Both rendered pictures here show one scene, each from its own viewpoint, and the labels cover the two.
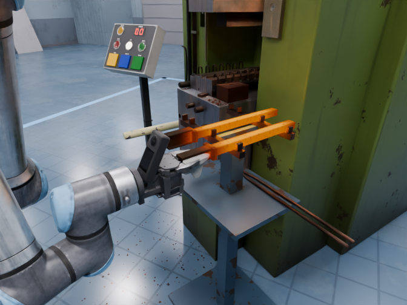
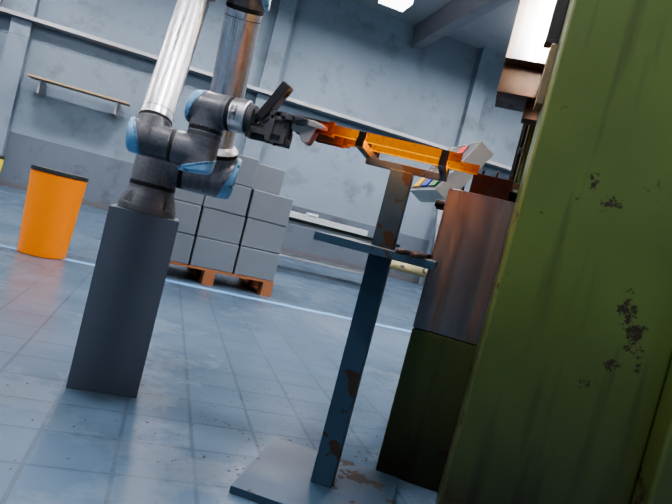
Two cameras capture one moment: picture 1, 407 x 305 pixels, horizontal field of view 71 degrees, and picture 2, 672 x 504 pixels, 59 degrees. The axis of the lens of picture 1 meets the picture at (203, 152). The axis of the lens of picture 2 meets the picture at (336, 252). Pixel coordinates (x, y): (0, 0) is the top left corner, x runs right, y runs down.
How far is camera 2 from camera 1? 1.35 m
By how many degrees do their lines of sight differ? 50
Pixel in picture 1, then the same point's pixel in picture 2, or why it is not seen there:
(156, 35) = (474, 152)
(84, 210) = (203, 102)
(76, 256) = (181, 135)
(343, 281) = not seen: outside the picture
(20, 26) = not seen: hidden behind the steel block
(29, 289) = (144, 125)
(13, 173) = not seen: hidden behind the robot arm
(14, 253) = (155, 102)
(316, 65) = (555, 123)
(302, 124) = (523, 207)
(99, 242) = (199, 137)
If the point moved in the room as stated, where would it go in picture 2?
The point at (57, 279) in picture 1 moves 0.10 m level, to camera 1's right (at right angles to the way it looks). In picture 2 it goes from (161, 135) to (179, 137)
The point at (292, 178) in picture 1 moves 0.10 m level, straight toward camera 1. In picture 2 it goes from (497, 301) to (466, 294)
